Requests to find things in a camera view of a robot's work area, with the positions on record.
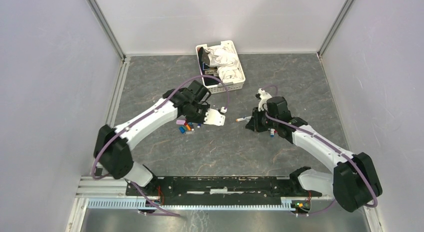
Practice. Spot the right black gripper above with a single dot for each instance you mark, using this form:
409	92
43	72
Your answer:
253	124

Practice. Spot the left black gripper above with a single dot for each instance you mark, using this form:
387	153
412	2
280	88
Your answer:
204	107

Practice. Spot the orange capped white marker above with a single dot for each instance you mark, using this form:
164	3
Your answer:
248	118

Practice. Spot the pink pen cap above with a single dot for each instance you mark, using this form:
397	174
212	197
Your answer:
180	122

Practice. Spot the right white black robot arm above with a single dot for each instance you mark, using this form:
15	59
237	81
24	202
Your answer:
352	179

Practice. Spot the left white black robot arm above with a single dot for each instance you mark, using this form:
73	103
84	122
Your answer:
113	147

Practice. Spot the black board in basket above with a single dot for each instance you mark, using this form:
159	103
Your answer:
206	68

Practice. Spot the white plastic basket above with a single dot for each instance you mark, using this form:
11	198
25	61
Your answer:
231	85

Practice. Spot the crumpled white cloth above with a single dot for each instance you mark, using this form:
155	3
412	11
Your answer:
225	58

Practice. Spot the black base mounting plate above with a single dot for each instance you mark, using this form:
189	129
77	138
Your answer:
221	190

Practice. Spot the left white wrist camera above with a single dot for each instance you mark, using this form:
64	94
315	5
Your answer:
215	117

